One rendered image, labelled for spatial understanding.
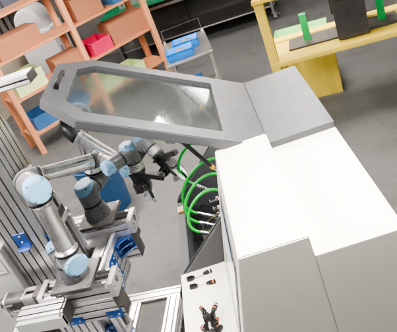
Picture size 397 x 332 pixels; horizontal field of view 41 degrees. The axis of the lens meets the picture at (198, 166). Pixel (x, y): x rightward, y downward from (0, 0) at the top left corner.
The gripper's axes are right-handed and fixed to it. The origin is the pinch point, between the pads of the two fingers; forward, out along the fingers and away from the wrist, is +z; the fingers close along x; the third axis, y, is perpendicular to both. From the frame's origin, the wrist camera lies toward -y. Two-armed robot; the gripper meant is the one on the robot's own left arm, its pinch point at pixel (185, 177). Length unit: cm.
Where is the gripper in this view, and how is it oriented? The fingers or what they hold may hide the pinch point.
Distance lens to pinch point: 282.1
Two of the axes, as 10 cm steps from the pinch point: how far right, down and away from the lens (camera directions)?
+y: -4.4, 6.2, 6.5
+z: 7.1, 6.8, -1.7
